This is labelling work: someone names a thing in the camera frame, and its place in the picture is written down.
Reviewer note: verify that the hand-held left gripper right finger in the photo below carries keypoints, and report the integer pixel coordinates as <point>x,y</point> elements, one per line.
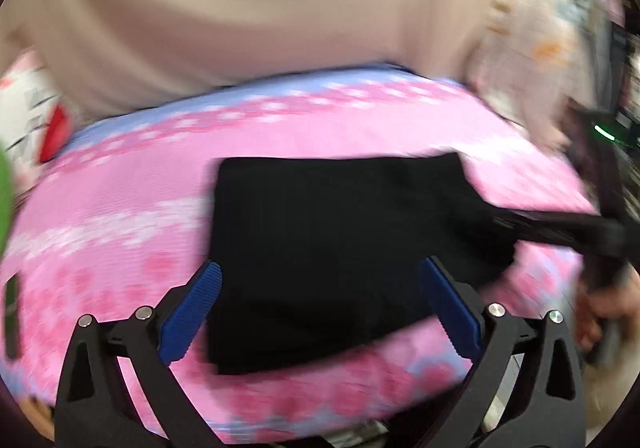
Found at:
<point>450,310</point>

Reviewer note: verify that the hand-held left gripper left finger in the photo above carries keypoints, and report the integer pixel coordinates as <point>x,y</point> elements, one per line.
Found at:
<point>192,310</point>

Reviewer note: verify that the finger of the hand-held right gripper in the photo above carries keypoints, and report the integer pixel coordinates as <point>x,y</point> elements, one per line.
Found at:
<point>550,230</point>

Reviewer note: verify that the black pants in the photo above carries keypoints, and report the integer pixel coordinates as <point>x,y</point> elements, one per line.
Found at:
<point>340,253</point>

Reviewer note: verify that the person's right hand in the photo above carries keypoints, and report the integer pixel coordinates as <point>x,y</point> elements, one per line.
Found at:
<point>595,323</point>

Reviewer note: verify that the pink floral bedsheet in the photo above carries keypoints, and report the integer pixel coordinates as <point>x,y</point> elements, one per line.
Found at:
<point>125,208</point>

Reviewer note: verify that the pale floral blanket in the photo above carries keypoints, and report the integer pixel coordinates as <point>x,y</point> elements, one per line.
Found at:
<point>530,52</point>

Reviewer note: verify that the dark cluttered shelf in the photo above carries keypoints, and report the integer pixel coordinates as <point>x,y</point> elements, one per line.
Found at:
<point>610,27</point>

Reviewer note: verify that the red-cased phone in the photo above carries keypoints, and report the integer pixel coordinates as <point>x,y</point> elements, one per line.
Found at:
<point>11,318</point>

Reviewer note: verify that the green plush pillow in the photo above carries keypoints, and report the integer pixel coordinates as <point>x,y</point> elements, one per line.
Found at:
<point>5,198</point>

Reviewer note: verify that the cartoon face pillow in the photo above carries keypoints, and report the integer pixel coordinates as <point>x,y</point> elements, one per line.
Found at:
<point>35,117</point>

